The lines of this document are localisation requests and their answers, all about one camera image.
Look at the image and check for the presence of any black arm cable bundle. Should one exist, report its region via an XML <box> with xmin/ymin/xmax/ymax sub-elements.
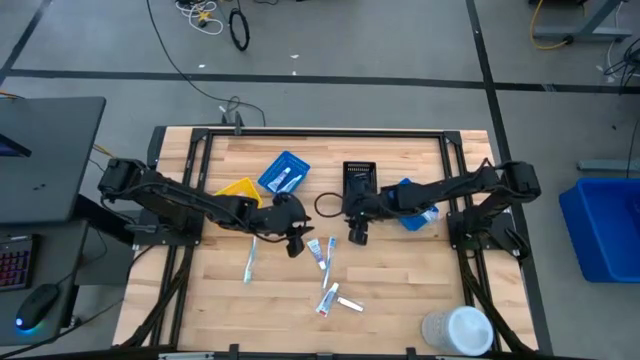
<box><xmin>457</xmin><ymin>248</ymin><xmax>537</xmax><ymax>357</ymax></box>
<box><xmin>119</xmin><ymin>244</ymin><xmax>197</xmax><ymax>350</ymax></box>

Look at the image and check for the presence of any white wrapped toiletry stick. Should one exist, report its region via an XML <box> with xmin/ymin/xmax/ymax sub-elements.
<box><xmin>336</xmin><ymin>296</ymin><xmax>365</xmax><ymax>313</ymax></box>

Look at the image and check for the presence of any grey desk leg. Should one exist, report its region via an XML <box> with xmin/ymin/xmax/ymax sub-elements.
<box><xmin>532</xmin><ymin>0</ymin><xmax>634</xmax><ymax>44</ymax></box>

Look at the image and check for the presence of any large blue storage bin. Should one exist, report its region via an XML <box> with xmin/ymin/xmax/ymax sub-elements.
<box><xmin>558</xmin><ymin>177</ymin><xmax>640</xmax><ymax>284</ymax></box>

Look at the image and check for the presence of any backlit keyboard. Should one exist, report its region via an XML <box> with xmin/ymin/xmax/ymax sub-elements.
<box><xmin>0</xmin><ymin>234</ymin><xmax>34</xmax><ymax>293</ymax></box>

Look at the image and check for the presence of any black table edge rail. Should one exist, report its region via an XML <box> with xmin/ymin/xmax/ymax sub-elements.
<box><xmin>114</xmin><ymin>348</ymin><xmax>541</xmax><ymax>360</ymax></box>

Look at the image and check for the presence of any long black floor cable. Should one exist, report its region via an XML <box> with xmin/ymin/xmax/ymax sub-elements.
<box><xmin>145</xmin><ymin>0</ymin><xmax>267</xmax><ymax>127</ymax></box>

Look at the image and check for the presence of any black aluminium frame rail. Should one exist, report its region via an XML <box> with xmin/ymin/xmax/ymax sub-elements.
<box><xmin>192</xmin><ymin>128</ymin><xmax>461</xmax><ymax>140</ymax></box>
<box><xmin>443</xmin><ymin>132</ymin><xmax>455</xmax><ymax>216</ymax></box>
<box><xmin>454</xmin><ymin>132</ymin><xmax>467</xmax><ymax>174</ymax></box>
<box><xmin>183</xmin><ymin>128</ymin><xmax>212</xmax><ymax>211</ymax></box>

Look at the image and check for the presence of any teal toothbrush in wrapper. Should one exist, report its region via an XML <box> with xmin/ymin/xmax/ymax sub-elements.
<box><xmin>242</xmin><ymin>235</ymin><xmax>259</xmax><ymax>285</ymax></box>

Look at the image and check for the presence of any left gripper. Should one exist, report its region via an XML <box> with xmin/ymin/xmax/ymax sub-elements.
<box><xmin>259</xmin><ymin>192</ymin><xmax>315</xmax><ymax>259</ymax></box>

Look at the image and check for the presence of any blue toothbrush in wrapper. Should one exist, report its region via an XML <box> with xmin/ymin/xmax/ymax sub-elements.
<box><xmin>322</xmin><ymin>236</ymin><xmax>338</xmax><ymax>290</ymax></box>

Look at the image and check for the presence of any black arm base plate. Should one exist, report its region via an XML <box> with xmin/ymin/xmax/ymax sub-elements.
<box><xmin>132</xmin><ymin>207</ymin><xmax>204</xmax><ymax>247</ymax></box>
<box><xmin>447</xmin><ymin>209</ymin><xmax>517</xmax><ymax>251</ymax></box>

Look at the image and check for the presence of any blue perforated plastic basket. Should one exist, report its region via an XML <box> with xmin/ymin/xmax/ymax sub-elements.
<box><xmin>256</xmin><ymin>150</ymin><xmax>312</xmax><ymax>195</ymax></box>
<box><xmin>397</xmin><ymin>177</ymin><xmax>442</xmax><ymax>232</ymax></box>

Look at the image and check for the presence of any black cable loop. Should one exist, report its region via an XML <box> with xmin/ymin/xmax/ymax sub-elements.
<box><xmin>313</xmin><ymin>191</ymin><xmax>346</xmax><ymax>219</ymax></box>

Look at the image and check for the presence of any blue white toothpaste tube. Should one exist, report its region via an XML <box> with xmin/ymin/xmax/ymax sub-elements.
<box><xmin>306</xmin><ymin>238</ymin><xmax>327</xmax><ymax>271</ymax></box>

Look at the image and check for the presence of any yellow floor cable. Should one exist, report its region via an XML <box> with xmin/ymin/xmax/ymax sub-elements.
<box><xmin>529</xmin><ymin>0</ymin><xmax>571</xmax><ymax>51</ymax></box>

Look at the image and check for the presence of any yellow perforated plastic basket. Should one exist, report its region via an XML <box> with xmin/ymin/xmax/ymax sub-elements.
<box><xmin>214</xmin><ymin>176</ymin><xmax>265</xmax><ymax>209</ymax></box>

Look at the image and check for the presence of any black perforated plastic basket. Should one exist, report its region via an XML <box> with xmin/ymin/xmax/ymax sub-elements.
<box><xmin>342</xmin><ymin>160</ymin><xmax>379</xmax><ymax>199</ymax></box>

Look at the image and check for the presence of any small white toothpaste tube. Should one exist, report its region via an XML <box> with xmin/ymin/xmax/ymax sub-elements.
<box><xmin>267</xmin><ymin>167</ymin><xmax>292</xmax><ymax>193</ymax></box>
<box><xmin>279</xmin><ymin>174</ymin><xmax>304</xmax><ymax>194</ymax></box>

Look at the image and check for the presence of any black coiled cable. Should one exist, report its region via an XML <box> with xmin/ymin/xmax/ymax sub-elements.
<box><xmin>228</xmin><ymin>7</ymin><xmax>251</xmax><ymax>52</ymax></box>

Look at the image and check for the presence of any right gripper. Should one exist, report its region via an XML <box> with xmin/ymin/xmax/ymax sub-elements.
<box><xmin>342</xmin><ymin>185</ymin><xmax>384</xmax><ymax>246</ymax></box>

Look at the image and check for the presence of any black computer mouse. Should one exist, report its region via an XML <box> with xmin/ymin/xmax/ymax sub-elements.
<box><xmin>14</xmin><ymin>283</ymin><xmax>61</xmax><ymax>331</ymax></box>

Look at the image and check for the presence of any white cable bundle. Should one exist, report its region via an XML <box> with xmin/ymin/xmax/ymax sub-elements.
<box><xmin>174</xmin><ymin>0</ymin><xmax>225</xmax><ymax>37</ymax></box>

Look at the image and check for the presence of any white toothpaste tube red crimp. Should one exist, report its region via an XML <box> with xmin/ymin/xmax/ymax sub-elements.
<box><xmin>314</xmin><ymin>281</ymin><xmax>341</xmax><ymax>318</ymax></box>

